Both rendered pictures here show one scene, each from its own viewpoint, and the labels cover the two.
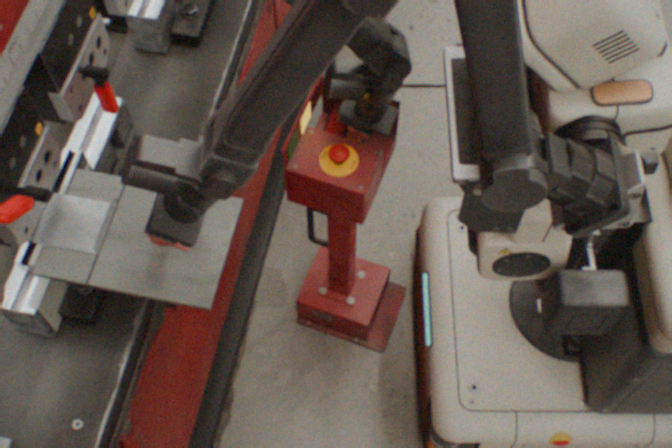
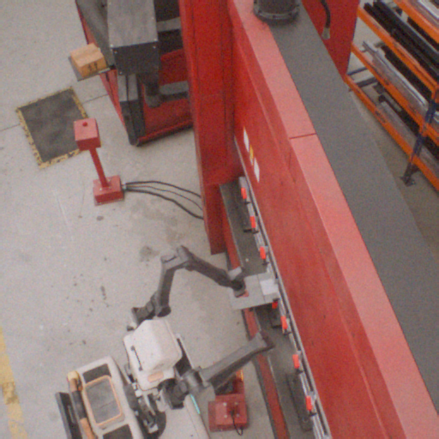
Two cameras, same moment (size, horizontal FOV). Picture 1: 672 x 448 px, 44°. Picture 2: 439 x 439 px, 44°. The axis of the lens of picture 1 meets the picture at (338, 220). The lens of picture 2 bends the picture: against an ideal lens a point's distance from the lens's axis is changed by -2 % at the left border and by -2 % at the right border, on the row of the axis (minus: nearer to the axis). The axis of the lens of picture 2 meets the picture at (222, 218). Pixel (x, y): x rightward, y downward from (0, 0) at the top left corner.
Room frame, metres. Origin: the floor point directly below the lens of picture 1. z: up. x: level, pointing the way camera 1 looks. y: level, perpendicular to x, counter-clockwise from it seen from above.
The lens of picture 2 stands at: (1.75, -0.33, 3.69)
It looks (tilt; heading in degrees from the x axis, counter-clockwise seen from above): 56 degrees down; 158
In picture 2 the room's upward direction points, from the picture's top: 4 degrees counter-clockwise
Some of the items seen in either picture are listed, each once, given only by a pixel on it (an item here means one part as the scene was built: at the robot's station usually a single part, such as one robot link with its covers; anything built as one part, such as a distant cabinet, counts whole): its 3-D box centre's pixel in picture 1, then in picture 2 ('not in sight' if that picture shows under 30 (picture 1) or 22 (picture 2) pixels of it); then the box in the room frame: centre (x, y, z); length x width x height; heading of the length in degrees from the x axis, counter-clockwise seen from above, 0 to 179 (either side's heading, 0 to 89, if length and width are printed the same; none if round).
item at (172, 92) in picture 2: not in sight; (183, 106); (-0.74, 0.44, 1.17); 0.40 x 0.24 x 0.07; 168
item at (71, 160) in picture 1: (52, 208); not in sight; (0.61, 0.43, 0.98); 0.20 x 0.03 x 0.03; 168
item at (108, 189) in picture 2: not in sight; (97, 162); (-1.23, -0.17, 0.41); 0.25 x 0.20 x 0.83; 78
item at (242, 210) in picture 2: not in sight; (242, 210); (-0.01, 0.50, 0.89); 0.30 x 0.05 x 0.03; 168
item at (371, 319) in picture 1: (352, 296); (226, 412); (0.86, -0.04, 0.06); 0.25 x 0.20 x 0.12; 69
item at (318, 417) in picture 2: not in sight; (327, 417); (1.35, 0.27, 1.18); 0.15 x 0.09 x 0.17; 168
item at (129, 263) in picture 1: (140, 236); (252, 291); (0.56, 0.29, 1.00); 0.26 x 0.18 x 0.01; 78
